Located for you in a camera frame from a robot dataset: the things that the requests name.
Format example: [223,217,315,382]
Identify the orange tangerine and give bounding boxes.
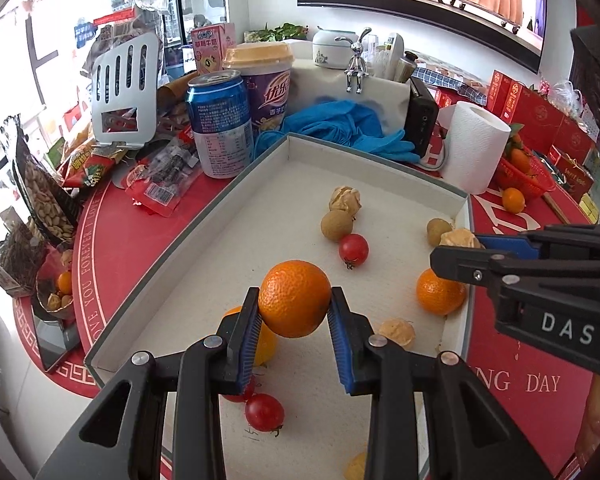
[416,269,467,316]
[253,323,277,367]

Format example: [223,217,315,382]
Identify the physalis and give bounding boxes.
[328,185,362,219]
[377,318,416,350]

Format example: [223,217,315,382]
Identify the red cherry tomato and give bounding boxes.
[338,234,370,269]

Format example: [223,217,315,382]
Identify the longan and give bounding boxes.
[320,209,354,243]

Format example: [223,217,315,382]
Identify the orange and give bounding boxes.
[258,260,332,338]
[501,188,526,214]

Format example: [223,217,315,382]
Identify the husked physalis fruit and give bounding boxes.
[439,229,483,248]

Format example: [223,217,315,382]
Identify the tan longan fruit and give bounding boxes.
[426,218,454,247]

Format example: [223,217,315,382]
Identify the yellow orange kumquat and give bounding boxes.
[343,452,366,480]

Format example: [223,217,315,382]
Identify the person's right hand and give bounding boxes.
[574,374,600,469]

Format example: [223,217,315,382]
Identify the wooden back scratcher stick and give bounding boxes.
[542,193,570,226]

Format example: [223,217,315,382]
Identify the red fruit basket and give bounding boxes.
[493,132,556,202]

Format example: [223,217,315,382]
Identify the white shallow tray box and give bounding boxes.
[86,136,472,479]

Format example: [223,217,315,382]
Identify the white paper towel roll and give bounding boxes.
[438,102,510,195]

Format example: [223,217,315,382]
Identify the red gift box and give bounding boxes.
[486,70,594,164]

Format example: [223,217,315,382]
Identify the black power bank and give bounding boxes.
[404,77,439,157]

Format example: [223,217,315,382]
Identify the blue rubber gloves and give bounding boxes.
[254,100,420,164]

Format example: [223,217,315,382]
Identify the red round table mat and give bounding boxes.
[12,123,600,480]

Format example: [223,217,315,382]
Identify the silver rabbit figurine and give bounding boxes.
[335,27,372,94]

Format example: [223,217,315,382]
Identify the peanut snack bag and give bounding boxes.
[1,115,80,246]

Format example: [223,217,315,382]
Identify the red snack packet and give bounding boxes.
[125,130,201,218]

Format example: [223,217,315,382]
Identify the purple milk tea cup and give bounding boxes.
[223,42,294,136]

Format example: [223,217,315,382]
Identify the blue drink can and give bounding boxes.
[186,70,253,179]

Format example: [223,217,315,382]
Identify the pink milk carton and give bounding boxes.
[190,23,236,74]

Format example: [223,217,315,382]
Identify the white slotted phone stand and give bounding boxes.
[92,32,160,148]

